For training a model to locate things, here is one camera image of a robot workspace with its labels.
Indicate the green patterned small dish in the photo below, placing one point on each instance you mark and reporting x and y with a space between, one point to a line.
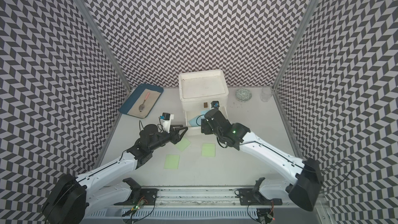
243 94

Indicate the green sticky note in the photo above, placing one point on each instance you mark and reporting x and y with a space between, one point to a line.
208 150
183 144
171 162

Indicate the white drawer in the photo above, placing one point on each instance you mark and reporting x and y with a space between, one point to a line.
194 131

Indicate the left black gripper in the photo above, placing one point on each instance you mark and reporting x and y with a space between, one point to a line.
177 138

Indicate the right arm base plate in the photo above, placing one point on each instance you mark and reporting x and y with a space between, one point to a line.
252 196

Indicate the white drawer cabinet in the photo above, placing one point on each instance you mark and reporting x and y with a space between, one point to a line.
196 88

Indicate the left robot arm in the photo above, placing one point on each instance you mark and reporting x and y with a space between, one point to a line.
73 198

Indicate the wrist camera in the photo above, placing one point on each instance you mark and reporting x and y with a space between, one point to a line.
165 121
215 105

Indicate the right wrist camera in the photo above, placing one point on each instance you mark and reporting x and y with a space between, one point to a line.
215 105

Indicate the pink handled spoon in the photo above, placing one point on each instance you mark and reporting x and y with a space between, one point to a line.
142 106

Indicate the clear glass cup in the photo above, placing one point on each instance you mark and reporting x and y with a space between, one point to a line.
266 94

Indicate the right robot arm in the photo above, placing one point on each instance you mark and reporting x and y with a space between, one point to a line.
302 179

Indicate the aluminium front rail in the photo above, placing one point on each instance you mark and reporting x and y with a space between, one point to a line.
184 197

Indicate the blue tray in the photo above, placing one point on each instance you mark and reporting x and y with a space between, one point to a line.
126 106

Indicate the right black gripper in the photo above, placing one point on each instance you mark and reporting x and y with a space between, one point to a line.
205 127

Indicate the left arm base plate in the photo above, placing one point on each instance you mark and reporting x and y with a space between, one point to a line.
149 195

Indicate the beige tray liner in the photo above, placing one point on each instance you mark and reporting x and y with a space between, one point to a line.
134 111

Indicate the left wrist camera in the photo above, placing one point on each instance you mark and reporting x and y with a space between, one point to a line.
165 121

